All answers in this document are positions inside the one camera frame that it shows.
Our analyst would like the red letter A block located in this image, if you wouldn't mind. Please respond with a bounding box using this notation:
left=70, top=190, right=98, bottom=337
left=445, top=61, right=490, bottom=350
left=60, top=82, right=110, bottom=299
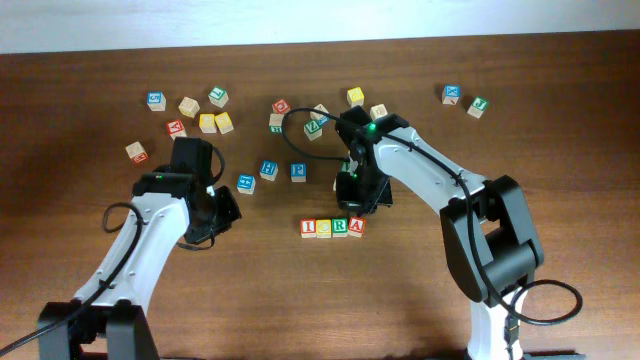
left=348, top=217, right=366, bottom=238

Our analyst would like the blue block far left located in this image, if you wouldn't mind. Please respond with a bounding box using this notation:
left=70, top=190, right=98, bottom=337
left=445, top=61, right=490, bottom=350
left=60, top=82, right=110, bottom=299
left=146, top=92, right=166, bottom=112

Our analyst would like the yellow block top centre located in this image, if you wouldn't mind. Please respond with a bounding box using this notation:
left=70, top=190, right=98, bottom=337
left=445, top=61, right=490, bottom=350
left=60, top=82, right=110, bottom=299
left=347, top=87, right=365, bottom=107

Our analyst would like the yellow block right pair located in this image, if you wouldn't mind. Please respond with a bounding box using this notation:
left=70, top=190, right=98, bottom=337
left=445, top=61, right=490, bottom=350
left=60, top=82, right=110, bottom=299
left=214, top=112, right=234, bottom=134

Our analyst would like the wooden block red side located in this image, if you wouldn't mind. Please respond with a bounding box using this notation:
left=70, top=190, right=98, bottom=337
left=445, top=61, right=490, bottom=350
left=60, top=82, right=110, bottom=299
left=125, top=141, right=148, bottom=164

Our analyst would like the green letter R block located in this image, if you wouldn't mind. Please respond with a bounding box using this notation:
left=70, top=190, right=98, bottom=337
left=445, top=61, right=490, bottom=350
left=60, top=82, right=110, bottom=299
left=331, top=218, right=348, bottom=238

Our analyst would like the wooden block green side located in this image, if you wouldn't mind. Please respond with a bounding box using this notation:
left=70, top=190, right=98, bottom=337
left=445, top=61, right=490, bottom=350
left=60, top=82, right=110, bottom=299
left=269, top=113, right=284, bottom=134

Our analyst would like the plain wooden block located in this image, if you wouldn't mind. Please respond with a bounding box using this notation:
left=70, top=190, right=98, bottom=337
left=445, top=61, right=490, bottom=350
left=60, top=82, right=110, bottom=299
left=178, top=97, right=200, bottom=118

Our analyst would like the red letter G block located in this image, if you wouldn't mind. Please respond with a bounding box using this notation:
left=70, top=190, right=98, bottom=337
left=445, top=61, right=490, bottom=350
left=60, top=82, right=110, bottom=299
left=272, top=99, right=291, bottom=115

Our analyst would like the blue letter X block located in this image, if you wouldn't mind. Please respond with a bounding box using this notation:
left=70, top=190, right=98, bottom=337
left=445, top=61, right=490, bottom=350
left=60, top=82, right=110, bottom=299
left=442, top=85, right=461, bottom=105

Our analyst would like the blue letter P block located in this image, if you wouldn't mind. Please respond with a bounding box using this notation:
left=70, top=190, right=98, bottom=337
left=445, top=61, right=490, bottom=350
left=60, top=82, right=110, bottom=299
left=290, top=163, right=307, bottom=183

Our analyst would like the wooden block blue base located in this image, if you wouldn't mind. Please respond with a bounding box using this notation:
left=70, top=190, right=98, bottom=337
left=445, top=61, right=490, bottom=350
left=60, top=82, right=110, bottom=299
left=369, top=104, right=388, bottom=121

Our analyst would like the yellow letter C block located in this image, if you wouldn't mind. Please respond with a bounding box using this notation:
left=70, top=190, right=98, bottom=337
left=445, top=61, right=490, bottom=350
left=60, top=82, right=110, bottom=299
left=315, top=219, right=332, bottom=238

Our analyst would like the red letter Y block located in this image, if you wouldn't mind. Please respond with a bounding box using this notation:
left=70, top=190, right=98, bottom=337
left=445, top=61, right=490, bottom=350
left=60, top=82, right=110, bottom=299
left=166, top=120, right=187, bottom=140

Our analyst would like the green letter L block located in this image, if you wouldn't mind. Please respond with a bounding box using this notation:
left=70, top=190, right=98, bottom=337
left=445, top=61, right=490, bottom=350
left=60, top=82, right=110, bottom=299
left=208, top=86, right=229, bottom=108

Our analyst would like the yellow block left pair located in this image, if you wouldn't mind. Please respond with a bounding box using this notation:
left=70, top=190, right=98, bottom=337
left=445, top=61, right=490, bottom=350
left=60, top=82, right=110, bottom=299
left=199, top=113, right=217, bottom=134

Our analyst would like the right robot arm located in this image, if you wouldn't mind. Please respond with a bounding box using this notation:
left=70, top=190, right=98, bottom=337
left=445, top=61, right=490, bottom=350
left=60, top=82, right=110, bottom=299
left=335, top=106, right=544, bottom=359

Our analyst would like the yellow block pair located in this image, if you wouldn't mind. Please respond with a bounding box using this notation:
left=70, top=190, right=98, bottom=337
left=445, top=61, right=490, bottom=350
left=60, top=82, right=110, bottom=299
left=214, top=112, right=234, bottom=134
left=199, top=113, right=217, bottom=134

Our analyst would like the green letter J block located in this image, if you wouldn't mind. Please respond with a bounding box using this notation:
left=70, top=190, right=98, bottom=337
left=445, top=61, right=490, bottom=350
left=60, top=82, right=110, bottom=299
left=467, top=97, right=489, bottom=119

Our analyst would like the wooden block blue side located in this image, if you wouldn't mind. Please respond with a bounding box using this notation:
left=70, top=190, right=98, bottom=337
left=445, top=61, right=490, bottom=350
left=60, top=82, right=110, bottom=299
left=310, top=104, right=330, bottom=126

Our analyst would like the blue block lower centre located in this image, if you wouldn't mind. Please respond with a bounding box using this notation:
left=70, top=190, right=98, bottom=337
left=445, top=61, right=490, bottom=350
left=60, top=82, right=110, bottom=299
left=237, top=174, right=256, bottom=195

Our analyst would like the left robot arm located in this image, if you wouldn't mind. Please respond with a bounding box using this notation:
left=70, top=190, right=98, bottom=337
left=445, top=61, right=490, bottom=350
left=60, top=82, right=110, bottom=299
left=38, top=137, right=241, bottom=359

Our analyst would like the blue letter H block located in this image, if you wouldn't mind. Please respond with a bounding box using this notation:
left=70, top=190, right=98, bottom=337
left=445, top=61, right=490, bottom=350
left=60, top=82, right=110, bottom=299
left=259, top=160, right=278, bottom=181

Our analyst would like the green letter Z block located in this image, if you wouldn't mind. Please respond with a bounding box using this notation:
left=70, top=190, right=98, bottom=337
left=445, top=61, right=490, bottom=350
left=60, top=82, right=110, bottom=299
left=304, top=120, right=323, bottom=141

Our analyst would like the red letter I block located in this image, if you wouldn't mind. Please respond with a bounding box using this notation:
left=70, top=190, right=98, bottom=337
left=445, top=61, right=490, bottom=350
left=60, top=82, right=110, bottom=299
left=300, top=219, right=317, bottom=238

